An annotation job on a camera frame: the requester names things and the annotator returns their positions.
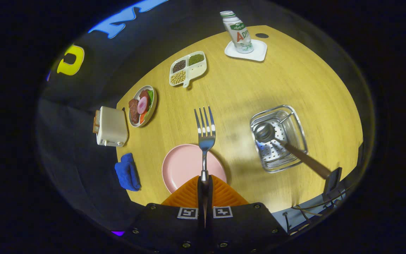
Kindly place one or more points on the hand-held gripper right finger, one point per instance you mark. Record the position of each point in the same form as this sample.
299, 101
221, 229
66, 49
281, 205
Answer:
210, 197

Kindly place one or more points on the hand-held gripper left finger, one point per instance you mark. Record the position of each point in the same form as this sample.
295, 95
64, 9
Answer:
200, 197

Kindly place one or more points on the metal fork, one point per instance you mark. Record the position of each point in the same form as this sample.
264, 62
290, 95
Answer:
206, 141

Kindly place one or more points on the metal spoon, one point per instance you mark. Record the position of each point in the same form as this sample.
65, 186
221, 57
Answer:
264, 132

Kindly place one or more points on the pink plate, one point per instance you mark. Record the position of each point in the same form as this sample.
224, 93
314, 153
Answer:
182, 165

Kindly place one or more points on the blue folded cloth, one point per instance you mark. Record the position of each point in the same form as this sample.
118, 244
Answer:
127, 173

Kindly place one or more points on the orange carrot slice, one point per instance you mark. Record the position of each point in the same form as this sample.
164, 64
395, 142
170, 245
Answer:
142, 118

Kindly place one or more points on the white round food plate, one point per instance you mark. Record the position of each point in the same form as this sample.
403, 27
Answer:
153, 109

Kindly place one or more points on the large brown steak piece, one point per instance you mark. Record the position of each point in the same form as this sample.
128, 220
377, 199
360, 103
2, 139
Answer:
134, 111

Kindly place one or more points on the pink ham slice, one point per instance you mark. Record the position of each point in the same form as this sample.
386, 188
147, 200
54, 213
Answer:
142, 105

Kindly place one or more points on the green lettuce leaf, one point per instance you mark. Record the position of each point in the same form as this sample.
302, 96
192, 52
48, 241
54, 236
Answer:
151, 97

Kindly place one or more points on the white toaster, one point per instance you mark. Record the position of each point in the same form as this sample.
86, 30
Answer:
113, 126

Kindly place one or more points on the small brown steak piece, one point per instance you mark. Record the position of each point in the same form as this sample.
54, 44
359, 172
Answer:
144, 94

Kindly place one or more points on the pile of yellow soybeans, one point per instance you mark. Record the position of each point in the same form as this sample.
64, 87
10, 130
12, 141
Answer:
177, 77

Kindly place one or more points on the black table clamp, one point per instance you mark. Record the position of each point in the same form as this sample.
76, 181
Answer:
333, 180

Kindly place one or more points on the toasted bread slice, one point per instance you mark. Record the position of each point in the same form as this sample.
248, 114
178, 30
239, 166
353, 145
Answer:
95, 127
97, 116

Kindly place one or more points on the white divided dish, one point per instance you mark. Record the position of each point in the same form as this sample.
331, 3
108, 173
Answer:
197, 70

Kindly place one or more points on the pile of dark red beans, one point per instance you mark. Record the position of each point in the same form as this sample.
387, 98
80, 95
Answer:
179, 66

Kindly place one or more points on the pile of green beans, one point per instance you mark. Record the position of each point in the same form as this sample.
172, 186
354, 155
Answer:
196, 59

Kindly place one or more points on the white square coaster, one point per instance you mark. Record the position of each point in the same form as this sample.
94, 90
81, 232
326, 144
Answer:
259, 54

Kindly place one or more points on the white plastic drink bottle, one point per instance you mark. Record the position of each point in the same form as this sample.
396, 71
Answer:
240, 35

